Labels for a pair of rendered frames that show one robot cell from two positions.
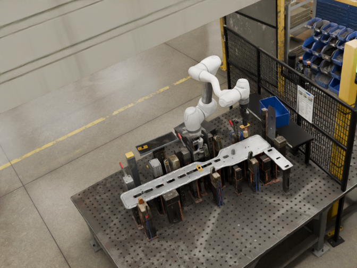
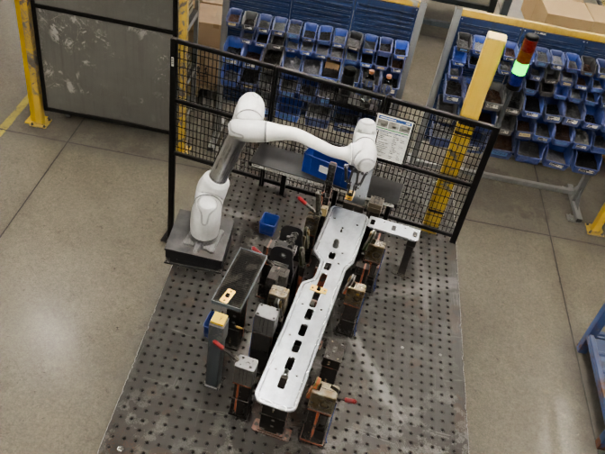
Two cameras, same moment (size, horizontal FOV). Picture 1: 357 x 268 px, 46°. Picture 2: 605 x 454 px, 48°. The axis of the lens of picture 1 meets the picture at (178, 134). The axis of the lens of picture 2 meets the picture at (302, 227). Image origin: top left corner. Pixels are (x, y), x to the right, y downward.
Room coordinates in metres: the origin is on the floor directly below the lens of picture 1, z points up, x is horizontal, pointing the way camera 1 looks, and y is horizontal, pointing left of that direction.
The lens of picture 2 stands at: (1.65, 1.98, 3.40)
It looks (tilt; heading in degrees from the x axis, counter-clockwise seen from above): 41 degrees down; 299
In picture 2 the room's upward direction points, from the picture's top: 11 degrees clockwise
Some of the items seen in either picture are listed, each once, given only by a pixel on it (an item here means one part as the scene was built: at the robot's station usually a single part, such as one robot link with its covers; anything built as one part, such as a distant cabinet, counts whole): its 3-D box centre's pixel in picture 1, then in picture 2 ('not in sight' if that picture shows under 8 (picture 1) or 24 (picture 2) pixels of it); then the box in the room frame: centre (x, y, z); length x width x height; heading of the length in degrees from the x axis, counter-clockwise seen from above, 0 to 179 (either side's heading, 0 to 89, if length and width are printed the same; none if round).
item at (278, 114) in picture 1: (274, 111); (331, 164); (3.13, -0.91, 1.10); 0.30 x 0.17 x 0.13; 10
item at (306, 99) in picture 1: (305, 103); (390, 138); (2.90, -1.12, 1.30); 0.23 x 0.02 x 0.31; 19
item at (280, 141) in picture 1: (280, 154); (370, 224); (2.78, -0.87, 0.88); 0.08 x 0.08 x 0.36; 19
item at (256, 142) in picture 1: (197, 169); (319, 293); (2.64, -0.11, 1.00); 1.38 x 0.22 x 0.02; 109
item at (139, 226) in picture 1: (135, 210); (275, 412); (2.44, 0.47, 0.84); 0.18 x 0.06 x 0.29; 19
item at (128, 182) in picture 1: (132, 193); (242, 387); (2.62, 0.49, 0.88); 0.11 x 0.10 x 0.36; 19
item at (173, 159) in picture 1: (176, 174); (275, 318); (2.75, 0.08, 0.89); 0.13 x 0.11 x 0.38; 19
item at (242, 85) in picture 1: (241, 89); (365, 135); (2.80, -0.56, 1.63); 0.13 x 0.11 x 0.16; 124
